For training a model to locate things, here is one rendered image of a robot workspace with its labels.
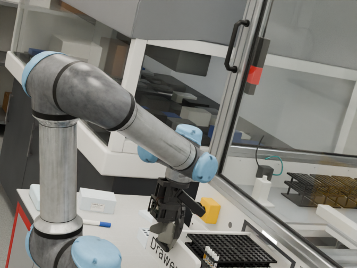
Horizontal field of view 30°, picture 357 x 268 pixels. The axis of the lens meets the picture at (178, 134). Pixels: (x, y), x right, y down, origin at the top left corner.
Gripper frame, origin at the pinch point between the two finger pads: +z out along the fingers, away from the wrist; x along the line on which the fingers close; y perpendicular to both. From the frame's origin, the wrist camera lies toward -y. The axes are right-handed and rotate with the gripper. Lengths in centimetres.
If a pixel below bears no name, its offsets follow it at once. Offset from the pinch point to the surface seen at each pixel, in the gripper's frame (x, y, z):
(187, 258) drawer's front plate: 9.7, -1.3, -0.9
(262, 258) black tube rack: 6.6, -29.4, 0.5
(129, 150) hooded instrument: -80, -20, -1
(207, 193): -40, -35, -1
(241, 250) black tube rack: 1.8, -24.6, 0.5
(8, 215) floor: -216, -16, 91
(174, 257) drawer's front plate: 3.2, -1.3, 2.2
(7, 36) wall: -416, -45, 16
